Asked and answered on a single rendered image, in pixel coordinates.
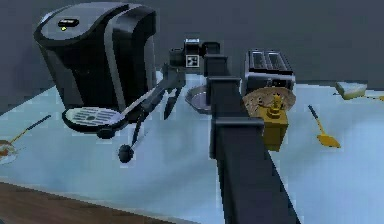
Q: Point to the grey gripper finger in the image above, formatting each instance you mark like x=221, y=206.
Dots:
x=126, y=154

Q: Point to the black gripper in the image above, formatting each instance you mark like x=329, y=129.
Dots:
x=176, y=74

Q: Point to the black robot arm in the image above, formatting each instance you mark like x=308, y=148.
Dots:
x=246, y=166

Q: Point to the black knife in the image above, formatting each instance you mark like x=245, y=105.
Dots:
x=170, y=105

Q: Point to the grey round pan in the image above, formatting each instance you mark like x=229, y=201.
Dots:
x=197, y=100

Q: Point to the black coffee machine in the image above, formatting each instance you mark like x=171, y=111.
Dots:
x=90, y=56

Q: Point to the white plate with brown food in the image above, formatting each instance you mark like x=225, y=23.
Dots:
x=6, y=154

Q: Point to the brown round plate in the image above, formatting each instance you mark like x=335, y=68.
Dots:
x=255, y=100

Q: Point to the black toaster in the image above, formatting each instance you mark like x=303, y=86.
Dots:
x=266, y=75

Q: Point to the pale yellow sponge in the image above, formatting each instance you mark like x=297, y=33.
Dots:
x=351, y=90

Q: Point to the thin yellow utensil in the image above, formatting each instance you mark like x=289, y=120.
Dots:
x=376, y=98

